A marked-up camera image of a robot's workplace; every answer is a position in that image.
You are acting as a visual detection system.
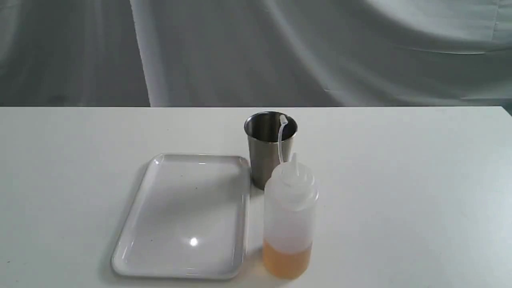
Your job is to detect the translucent squeeze bottle amber liquid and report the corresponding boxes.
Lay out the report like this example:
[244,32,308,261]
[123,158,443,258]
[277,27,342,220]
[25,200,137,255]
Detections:
[262,115,319,280]

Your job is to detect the stainless steel cup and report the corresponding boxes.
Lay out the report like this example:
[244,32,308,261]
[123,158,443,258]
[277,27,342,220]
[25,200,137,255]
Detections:
[244,111,282,191]

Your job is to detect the white plastic tray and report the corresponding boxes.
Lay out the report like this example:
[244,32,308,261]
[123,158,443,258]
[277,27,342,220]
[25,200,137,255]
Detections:
[110,153,251,280]

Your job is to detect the white backdrop sheet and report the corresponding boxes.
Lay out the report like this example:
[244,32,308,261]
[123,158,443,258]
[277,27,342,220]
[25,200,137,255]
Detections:
[0,0,511,109]

